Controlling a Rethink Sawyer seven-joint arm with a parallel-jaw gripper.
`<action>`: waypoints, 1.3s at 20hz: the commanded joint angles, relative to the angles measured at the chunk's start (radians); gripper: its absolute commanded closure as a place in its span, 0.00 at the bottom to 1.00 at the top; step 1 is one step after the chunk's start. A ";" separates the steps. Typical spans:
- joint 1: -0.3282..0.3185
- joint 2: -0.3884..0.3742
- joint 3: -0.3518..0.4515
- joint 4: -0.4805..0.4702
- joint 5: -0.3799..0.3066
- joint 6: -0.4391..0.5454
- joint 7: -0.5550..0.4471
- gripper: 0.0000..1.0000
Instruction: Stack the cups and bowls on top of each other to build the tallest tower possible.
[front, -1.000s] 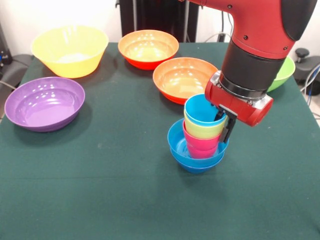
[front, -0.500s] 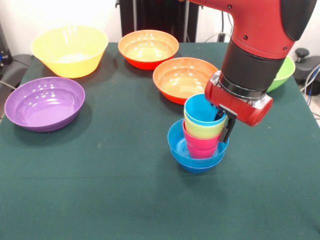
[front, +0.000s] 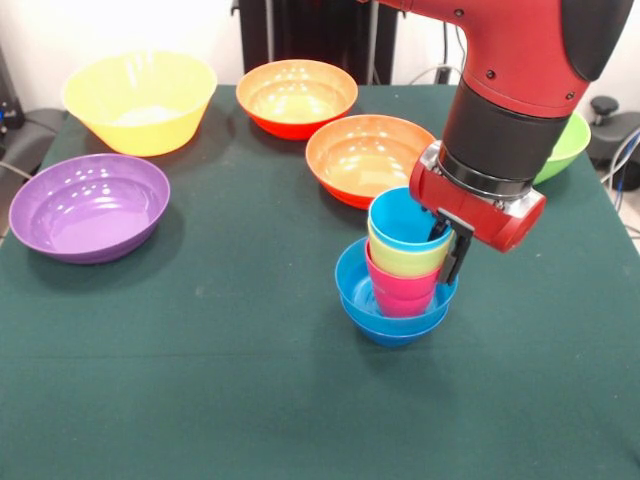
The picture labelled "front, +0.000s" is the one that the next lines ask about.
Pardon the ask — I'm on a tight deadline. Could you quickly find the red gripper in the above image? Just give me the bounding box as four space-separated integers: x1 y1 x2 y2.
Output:
408 139 548 286

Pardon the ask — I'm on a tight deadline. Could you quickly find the yellow-green cup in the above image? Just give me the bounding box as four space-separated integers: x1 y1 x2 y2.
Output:
367 222 456 277

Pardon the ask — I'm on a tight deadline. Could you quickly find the light blue cup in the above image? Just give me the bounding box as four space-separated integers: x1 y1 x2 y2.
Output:
368 187 457 250

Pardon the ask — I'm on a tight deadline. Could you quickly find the red cup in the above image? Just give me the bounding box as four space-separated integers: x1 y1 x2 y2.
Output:
364 239 444 317

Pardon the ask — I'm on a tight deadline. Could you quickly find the dark blue bowl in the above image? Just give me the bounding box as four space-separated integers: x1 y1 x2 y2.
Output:
340 299 450 349

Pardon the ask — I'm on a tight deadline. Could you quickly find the light blue bowl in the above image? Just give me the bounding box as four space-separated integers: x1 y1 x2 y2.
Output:
334 237 460 322

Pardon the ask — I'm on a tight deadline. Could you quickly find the orange bowl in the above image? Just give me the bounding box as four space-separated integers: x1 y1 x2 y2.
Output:
235 58 359 141
305 114 438 210

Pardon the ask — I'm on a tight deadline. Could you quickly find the light green bowl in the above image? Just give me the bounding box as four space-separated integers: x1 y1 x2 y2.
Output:
532 112 592 186

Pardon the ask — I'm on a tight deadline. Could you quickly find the black rounded base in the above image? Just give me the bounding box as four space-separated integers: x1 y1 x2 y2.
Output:
583 112 640 174

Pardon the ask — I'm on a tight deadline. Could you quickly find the dark green tablecloth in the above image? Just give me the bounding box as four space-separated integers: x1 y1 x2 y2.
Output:
0 83 640 480

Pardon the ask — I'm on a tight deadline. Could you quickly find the black knob clamp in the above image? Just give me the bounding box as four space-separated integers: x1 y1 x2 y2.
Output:
589 95 620 131

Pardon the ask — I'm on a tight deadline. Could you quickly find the large yellow bowl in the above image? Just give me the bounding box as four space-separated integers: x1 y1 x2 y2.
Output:
60 49 219 158

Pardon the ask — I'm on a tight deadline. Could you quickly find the purple bowl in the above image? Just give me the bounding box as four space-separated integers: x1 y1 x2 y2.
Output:
8 152 172 265

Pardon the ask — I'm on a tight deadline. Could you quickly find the black chair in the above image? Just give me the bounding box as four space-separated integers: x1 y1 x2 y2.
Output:
0 107 68 181

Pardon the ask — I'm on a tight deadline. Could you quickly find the grey blue cable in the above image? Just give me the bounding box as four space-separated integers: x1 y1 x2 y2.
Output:
599 127 640 194

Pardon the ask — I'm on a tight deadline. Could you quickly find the black wall cable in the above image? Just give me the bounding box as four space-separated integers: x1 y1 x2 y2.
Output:
453 24 469 76

